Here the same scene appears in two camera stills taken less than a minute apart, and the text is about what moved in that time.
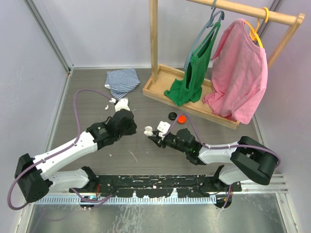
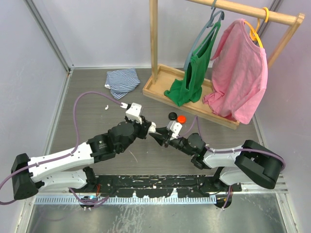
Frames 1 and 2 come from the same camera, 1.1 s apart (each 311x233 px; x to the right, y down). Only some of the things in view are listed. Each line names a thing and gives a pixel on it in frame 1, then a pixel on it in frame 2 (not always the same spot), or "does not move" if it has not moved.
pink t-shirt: [239, 73] does not move
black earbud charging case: [172, 116] does not move
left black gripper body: [130, 130] → [139, 129]
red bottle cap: [181, 119] does not move
